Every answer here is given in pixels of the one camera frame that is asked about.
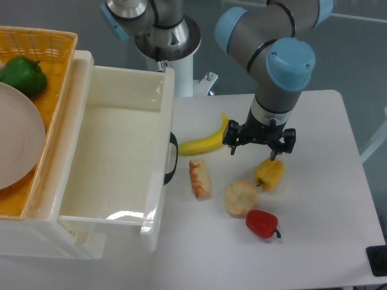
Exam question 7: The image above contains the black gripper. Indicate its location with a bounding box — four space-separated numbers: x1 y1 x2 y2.
223 110 296 161

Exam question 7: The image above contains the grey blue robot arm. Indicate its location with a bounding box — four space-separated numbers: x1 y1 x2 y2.
100 1 333 159

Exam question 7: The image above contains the round bread bun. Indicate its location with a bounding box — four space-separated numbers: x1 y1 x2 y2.
224 179 259 216

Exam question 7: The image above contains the yellow bell pepper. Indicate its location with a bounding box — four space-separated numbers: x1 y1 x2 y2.
254 158 285 192

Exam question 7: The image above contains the yellow banana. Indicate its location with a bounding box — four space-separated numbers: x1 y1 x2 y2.
178 113 229 156

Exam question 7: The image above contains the red bell pepper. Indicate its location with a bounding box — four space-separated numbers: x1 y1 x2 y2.
246 210 282 239

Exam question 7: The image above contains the white plastic drawer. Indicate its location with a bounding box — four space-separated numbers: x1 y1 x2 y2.
59 66 175 253

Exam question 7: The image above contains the black device at edge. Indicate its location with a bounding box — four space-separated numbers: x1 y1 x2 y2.
366 245 387 277

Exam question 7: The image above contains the yellow woven basket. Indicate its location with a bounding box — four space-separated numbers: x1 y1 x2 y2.
1 26 78 220

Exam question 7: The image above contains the white drawer cabinet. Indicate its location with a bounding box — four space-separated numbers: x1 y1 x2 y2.
1 50 106 260

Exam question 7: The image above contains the pink plate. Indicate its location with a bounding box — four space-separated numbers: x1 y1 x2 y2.
1 83 45 189

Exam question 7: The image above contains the green bell pepper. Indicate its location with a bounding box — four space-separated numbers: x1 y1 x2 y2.
1 56 47 98

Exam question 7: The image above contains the black drawer handle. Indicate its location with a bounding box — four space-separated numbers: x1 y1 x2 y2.
164 132 179 185

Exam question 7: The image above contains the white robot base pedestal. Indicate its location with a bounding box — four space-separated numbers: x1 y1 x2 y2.
146 51 219 98

